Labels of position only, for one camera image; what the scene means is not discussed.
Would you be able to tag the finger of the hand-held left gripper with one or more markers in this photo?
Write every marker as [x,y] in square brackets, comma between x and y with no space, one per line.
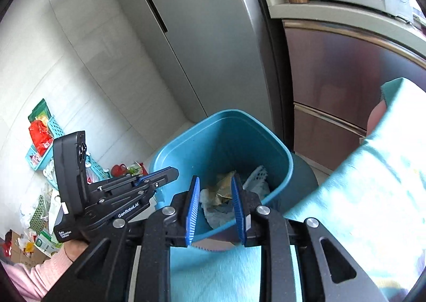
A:
[163,177]
[146,192]

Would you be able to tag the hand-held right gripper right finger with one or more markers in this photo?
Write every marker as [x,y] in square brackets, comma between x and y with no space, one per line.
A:
[238,212]

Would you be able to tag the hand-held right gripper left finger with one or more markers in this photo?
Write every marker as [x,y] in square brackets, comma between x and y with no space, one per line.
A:
[192,212]

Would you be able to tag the yellow brown wrapper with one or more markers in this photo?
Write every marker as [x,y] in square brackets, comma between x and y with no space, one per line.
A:
[223,188]

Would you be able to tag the white foam fruit net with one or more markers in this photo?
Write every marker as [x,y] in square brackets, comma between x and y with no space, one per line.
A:
[258,177]

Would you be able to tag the blue plastic bin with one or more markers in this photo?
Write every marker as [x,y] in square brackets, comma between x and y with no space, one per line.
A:
[233,135]

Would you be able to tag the person's left forearm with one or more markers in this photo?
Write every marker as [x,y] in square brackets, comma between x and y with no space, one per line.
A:
[33,275]

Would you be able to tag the crumpled white tissue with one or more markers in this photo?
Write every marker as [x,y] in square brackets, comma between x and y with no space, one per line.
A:
[214,213]

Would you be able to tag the teal plastic basket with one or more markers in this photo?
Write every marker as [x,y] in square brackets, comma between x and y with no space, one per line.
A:
[40,164]

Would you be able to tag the red snack bag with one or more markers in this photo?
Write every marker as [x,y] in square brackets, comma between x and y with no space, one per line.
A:
[119,170]

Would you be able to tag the pile of plastic bags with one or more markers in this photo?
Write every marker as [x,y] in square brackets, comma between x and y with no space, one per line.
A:
[40,212]

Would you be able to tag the large red packet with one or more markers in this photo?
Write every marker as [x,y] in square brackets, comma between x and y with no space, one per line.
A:
[40,137]

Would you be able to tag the cardboard box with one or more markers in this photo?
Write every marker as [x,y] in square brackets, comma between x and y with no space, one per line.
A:
[23,252]

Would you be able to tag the teal patterned tablecloth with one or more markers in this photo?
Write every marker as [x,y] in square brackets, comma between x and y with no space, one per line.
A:
[366,205]

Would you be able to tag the silver refrigerator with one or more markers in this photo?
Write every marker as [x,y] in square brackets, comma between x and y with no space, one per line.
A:
[199,39]

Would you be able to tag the kitchen counter with cabinets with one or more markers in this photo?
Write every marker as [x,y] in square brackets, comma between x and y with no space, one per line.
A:
[332,72]

